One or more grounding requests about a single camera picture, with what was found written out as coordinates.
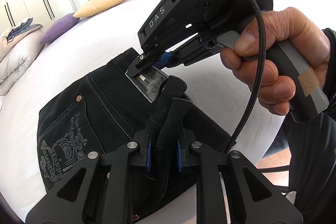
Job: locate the purple cushion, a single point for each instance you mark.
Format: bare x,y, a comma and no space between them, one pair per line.
60,27

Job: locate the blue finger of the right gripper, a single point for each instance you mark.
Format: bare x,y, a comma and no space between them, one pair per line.
140,63
164,61

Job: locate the black sleeved right forearm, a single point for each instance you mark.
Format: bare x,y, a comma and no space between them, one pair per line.
312,146

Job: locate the yellow cushion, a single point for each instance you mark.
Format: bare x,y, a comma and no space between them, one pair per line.
94,7

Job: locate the blue patterned cloth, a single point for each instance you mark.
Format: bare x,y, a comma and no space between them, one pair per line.
19,28

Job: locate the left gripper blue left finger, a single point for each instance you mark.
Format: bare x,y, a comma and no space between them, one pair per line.
145,149

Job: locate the black denim pants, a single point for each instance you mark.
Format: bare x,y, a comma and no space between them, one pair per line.
104,110

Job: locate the person's right hand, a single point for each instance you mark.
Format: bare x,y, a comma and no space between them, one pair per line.
276,91

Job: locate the folded beige white duvet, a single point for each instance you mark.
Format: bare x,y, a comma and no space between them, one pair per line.
18,54

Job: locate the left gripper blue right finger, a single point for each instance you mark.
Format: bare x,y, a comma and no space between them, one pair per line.
183,151

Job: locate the white bed mattress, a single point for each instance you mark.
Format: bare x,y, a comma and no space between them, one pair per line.
85,47

